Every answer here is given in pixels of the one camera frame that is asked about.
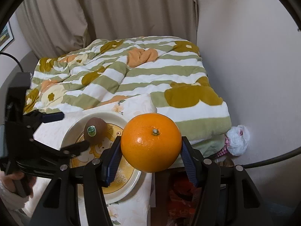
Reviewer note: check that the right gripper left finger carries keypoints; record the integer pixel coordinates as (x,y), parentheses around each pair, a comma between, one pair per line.
(59,202)

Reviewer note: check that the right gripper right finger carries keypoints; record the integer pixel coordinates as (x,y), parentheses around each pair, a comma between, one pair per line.
(228,195)

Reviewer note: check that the brown kiwi with sticker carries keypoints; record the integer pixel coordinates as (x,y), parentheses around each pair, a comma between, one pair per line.
(95,130)

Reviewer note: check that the large orange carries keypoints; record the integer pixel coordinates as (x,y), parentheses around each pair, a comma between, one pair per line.
(151,142)

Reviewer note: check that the person left hand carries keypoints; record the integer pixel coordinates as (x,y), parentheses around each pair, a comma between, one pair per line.
(11,200)

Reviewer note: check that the white plastic bag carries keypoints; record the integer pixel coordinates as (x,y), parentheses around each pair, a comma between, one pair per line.
(238,137)

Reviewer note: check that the cream cartoon plate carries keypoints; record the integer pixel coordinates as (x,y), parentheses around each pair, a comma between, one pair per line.
(117,176)

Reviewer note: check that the white floral table cloth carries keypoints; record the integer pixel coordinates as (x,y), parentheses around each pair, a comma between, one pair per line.
(133,209)

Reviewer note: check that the grey sofa backrest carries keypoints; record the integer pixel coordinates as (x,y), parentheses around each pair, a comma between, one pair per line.
(9,67)

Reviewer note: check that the framed city poster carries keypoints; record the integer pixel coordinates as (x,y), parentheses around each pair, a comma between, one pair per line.
(6,36)

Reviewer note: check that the beige curtain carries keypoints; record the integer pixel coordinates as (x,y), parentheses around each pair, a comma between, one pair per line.
(56,27)

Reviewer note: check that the floral striped green blanket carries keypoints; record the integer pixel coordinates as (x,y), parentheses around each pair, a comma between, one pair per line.
(167,71)

